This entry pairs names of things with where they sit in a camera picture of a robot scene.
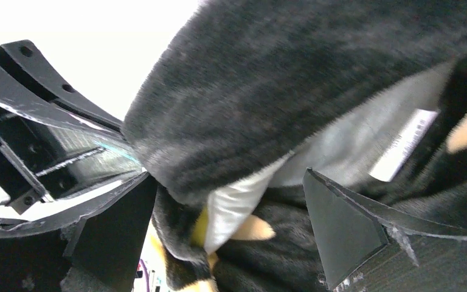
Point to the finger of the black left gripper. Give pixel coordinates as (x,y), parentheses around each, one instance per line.
(35,90)
(66,155)

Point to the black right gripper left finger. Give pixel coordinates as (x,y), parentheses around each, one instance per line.
(93,246)

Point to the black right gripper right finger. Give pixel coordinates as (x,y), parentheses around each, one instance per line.
(365,245)

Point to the white yellow pillow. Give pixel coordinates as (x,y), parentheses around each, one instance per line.
(344,151)

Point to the black floral pillowcase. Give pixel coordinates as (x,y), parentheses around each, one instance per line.
(245,82)

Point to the white pillow label tag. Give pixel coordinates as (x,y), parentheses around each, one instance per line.
(401,148)

